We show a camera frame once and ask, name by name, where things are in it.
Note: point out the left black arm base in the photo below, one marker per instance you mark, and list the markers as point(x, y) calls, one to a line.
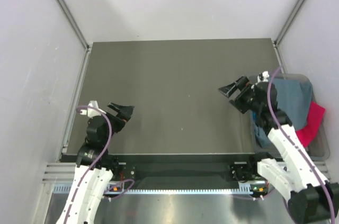
point(122, 169)

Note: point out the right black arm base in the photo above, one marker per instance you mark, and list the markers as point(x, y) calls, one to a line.
point(244, 172)

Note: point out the right aluminium frame post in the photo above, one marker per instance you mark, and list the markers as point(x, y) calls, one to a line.
point(289, 21)

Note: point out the front aluminium rail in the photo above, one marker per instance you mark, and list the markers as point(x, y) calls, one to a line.
point(64, 172)

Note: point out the aluminium frame post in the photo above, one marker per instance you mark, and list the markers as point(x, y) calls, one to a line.
point(289, 21)
point(71, 20)

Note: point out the slotted cable duct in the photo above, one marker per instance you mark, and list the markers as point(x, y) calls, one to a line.
point(241, 189)

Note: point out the clear plastic bin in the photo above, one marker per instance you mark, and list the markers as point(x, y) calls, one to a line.
point(318, 149)

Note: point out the left aluminium frame post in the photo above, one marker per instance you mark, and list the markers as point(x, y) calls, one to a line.
point(71, 20)

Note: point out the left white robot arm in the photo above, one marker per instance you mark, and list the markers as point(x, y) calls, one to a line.
point(96, 174)

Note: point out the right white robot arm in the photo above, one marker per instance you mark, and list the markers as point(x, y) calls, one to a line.
point(308, 194)

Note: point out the magenta t-shirt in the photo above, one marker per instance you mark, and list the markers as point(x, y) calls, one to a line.
point(314, 119)

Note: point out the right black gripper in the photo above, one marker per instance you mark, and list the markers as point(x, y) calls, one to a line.
point(245, 86)

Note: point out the grey-blue t-shirt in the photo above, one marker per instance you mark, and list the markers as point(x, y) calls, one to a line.
point(294, 96)

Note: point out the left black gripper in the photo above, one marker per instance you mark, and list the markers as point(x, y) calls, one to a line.
point(125, 111)

